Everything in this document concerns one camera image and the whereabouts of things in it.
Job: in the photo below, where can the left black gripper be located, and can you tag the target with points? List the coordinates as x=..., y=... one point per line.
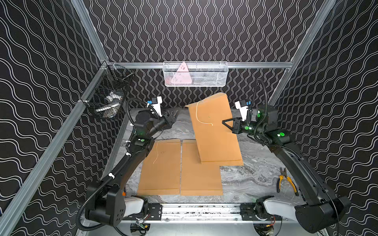
x=164, y=121

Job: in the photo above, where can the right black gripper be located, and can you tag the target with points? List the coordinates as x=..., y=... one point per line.
x=236, y=127

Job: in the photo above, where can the brown file bag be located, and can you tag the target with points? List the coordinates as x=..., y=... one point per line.
x=216, y=143
x=161, y=169
x=198, y=179

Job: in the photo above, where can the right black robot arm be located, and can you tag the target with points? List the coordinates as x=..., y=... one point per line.
x=322, y=207

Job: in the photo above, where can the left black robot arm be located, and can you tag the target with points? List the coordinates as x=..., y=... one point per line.
x=105, y=204

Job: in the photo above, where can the pink triangular board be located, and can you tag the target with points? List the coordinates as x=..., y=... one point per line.
x=181, y=77

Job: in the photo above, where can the white object in black basket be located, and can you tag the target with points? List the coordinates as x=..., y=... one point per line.
x=112, y=105

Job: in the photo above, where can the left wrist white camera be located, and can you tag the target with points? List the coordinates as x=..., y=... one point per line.
x=155, y=102

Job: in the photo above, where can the white wire mesh basket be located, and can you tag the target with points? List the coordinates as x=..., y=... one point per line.
x=203, y=73

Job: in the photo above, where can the black wire mesh basket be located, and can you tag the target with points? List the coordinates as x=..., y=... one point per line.
x=115, y=78

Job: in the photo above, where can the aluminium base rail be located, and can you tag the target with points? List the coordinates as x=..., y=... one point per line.
x=205, y=213

